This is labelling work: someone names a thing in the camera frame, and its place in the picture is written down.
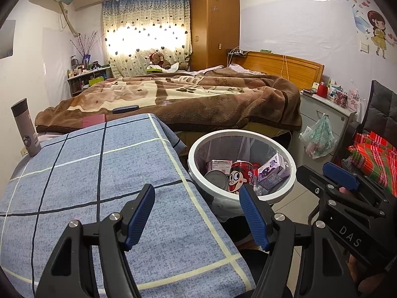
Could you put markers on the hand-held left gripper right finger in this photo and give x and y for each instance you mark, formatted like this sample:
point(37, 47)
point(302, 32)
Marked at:
point(254, 220)

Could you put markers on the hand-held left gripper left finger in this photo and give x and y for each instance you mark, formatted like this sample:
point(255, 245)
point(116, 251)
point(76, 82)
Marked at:
point(139, 217)

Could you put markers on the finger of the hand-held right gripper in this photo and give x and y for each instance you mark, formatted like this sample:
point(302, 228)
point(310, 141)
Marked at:
point(341, 175)
point(313, 178)

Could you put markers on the purple milk carton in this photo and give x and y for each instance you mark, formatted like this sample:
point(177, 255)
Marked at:
point(274, 167)

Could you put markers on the red cartoon can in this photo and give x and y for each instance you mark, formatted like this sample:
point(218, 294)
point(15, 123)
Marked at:
point(241, 177)

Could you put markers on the white blue can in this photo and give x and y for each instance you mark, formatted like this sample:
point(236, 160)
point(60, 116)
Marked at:
point(217, 182)

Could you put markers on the pink white carton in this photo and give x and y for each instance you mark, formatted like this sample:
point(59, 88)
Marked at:
point(221, 165)

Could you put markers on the white trash bin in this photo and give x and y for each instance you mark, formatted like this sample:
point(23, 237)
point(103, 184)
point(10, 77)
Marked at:
point(235, 149)

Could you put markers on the person's right hand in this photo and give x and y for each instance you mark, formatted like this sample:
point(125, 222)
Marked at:
point(366, 273)

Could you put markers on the green print plastic bag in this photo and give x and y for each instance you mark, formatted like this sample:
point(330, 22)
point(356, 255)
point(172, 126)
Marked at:
point(319, 138)

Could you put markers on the red green plaid bag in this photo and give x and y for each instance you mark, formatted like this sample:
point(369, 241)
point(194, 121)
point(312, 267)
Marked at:
point(377, 155)

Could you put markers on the grey nightstand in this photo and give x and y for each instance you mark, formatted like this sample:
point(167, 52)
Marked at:
point(338, 121)

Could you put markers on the blue checked tablecloth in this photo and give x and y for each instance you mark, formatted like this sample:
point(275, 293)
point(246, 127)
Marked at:
point(93, 186)

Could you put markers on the printed box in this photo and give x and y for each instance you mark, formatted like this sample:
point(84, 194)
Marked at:
point(340, 98)

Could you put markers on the black chair grey cushion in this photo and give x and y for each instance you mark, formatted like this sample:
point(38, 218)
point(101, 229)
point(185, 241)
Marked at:
point(380, 99)

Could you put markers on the red jar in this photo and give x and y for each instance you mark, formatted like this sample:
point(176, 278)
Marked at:
point(322, 90)

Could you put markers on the dark blue phone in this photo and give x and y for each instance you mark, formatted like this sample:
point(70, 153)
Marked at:
point(125, 109)

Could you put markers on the wooden headboard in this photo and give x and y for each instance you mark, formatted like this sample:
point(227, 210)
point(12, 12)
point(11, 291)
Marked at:
point(297, 66)

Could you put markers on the pink bed sheet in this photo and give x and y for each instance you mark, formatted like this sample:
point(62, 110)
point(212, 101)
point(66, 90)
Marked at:
point(245, 69)

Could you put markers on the brown printed blanket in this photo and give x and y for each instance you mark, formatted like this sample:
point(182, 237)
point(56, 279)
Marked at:
point(192, 99)

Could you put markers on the grey thermos flask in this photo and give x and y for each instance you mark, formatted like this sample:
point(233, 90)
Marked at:
point(26, 127)

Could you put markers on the power strip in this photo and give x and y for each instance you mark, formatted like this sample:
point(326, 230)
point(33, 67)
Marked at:
point(236, 52)

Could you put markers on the cluttered white shelf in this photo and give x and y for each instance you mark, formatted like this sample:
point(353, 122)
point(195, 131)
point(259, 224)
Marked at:
point(79, 82)

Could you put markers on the green tissue box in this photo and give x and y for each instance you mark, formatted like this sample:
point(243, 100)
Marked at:
point(154, 70)

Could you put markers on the brown teddy bear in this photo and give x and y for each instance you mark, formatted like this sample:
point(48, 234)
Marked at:
point(159, 60)

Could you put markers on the vase with purple branches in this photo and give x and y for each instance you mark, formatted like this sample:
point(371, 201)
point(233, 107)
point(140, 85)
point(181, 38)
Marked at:
point(84, 48)

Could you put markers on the wooden wardrobe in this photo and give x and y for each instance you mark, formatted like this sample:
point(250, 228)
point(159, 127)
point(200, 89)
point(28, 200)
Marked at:
point(214, 24)

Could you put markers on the heart print curtain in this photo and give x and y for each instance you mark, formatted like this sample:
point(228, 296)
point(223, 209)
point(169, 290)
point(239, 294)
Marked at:
point(145, 18)

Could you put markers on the white wall switch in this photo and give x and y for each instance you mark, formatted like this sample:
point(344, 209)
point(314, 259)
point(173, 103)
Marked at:
point(364, 47)

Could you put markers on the cartoon girl wall sticker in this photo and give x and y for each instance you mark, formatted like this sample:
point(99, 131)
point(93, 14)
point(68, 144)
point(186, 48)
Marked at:
point(377, 34)

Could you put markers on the wrapped wall pipe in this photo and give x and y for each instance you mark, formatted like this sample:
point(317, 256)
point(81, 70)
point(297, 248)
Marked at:
point(69, 21)

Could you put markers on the wall mirror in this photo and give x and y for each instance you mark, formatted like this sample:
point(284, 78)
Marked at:
point(6, 38)

